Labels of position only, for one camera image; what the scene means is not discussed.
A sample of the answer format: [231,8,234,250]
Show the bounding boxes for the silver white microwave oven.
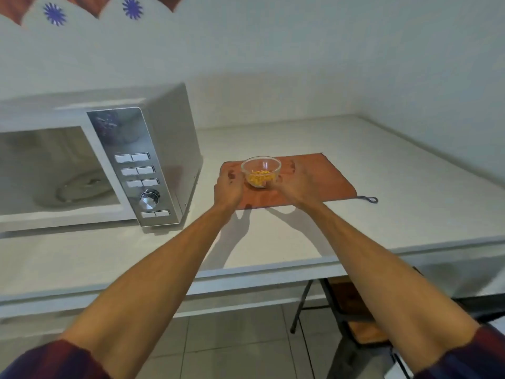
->
[0,83,204,234]

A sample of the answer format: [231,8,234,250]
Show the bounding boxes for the person's right forearm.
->
[303,201,481,374]

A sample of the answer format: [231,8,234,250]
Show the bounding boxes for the dark plaid left shirt sleeve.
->
[0,339,112,379]

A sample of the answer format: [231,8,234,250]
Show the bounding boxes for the yellow food pieces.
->
[248,169,276,187]

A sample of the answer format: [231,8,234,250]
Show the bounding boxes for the dark plaid shirt sleeve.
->
[413,323,505,379]
[0,339,112,379]

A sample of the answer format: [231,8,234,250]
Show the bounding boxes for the small clear glass bowl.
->
[241,155,282,189]

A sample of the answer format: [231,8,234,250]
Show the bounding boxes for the orange cloth with grey loop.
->
[220,152,379,210]

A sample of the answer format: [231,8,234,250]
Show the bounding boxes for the round silver microwave knob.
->
[138,189,161,211]

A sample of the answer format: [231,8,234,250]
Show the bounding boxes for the person's left hand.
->
[213,164,246,212]

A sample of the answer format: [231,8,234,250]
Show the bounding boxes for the person's right hand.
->
[265,158,322,213]

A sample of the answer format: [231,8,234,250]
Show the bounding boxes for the glass microwave turntable plate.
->
[35,169,116,208]

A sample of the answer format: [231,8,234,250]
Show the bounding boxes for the black folding chair wooden seat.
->
[290,267,505,379]

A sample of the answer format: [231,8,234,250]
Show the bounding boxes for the person's left forearm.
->
[58,203,238,379]

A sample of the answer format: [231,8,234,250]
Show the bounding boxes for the dark plaid right shirt sleeve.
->
[413,323,505,379]

